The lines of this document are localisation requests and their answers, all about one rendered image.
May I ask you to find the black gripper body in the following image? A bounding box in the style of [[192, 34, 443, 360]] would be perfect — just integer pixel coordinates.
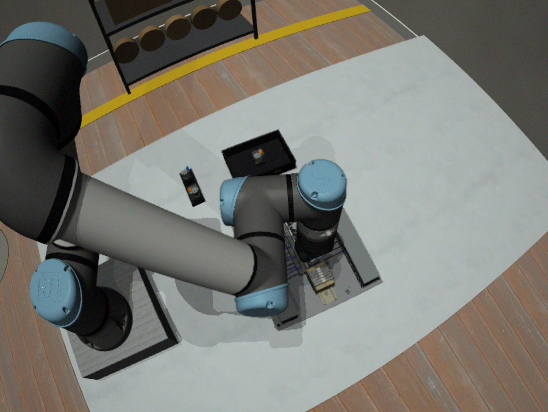
[[295, 221, 339, 263]]

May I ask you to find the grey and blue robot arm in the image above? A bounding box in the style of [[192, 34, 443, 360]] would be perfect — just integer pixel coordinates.
[[0, 22, 347, 351]]

